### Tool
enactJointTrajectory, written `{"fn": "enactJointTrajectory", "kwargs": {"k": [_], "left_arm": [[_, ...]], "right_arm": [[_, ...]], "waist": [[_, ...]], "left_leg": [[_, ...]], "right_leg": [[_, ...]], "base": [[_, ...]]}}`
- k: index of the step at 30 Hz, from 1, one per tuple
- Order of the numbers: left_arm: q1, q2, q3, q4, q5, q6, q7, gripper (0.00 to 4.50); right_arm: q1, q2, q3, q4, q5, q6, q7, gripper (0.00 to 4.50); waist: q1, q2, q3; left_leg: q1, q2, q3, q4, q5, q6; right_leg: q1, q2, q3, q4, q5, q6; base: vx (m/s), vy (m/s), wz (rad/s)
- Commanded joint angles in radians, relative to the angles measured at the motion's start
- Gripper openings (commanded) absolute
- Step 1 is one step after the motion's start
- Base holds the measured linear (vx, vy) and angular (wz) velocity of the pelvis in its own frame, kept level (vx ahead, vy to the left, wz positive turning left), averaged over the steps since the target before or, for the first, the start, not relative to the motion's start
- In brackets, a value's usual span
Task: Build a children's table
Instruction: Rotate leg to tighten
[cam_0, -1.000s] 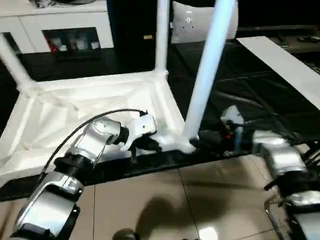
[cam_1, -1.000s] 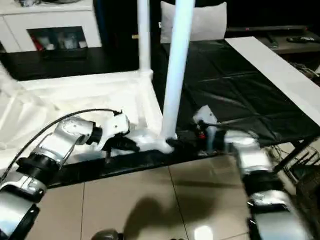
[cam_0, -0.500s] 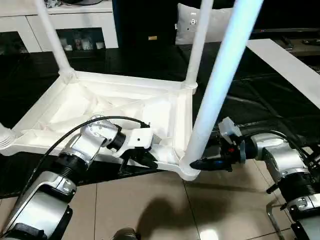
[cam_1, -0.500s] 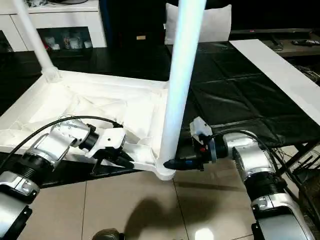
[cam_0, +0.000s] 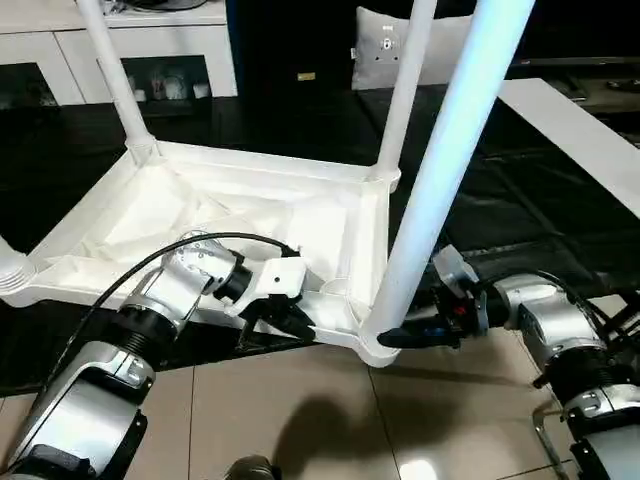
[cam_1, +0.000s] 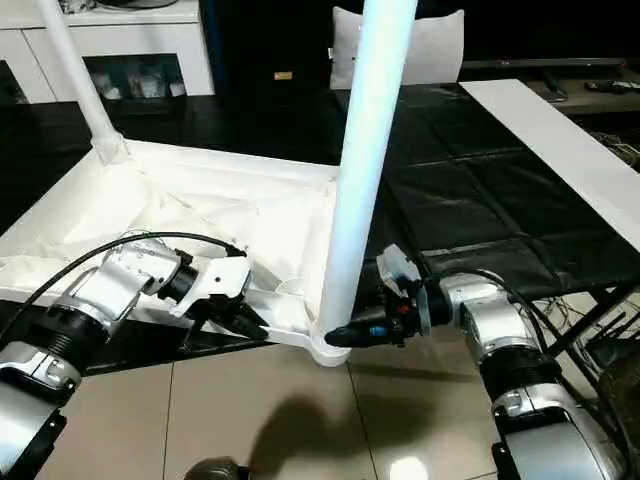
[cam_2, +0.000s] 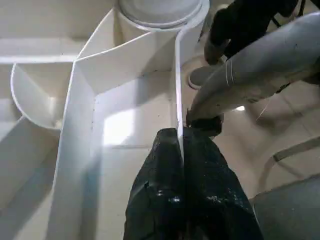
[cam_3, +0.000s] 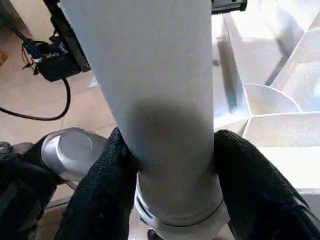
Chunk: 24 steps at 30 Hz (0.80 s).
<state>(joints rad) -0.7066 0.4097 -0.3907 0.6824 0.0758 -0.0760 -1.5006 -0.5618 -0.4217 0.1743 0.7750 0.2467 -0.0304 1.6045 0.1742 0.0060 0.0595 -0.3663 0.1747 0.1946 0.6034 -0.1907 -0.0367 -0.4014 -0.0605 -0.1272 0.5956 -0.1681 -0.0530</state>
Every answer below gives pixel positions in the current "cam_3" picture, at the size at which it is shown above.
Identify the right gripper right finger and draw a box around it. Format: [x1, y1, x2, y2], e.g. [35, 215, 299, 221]
[213, 129, 320, 240]

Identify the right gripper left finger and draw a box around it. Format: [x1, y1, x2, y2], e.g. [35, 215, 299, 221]
[54, 126, 141, 240]

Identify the black floor cable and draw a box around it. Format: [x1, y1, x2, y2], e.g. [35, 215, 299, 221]
[0, 76, 71, 122]

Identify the white plastic table leg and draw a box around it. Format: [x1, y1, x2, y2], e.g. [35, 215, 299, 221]
[59, 0, 231, 240]

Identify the white plastic table top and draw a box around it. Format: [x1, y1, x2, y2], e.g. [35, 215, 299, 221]
[211, 0, 320, 198]

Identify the black metal frame bar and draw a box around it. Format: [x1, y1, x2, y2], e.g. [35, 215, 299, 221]
[42, 0, 91, 73]

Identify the black adapter box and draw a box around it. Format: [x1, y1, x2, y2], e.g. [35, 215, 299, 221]
[21, 36, 83, 82]

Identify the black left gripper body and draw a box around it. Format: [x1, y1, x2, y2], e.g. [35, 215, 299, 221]
[211, 0, 248, 15]

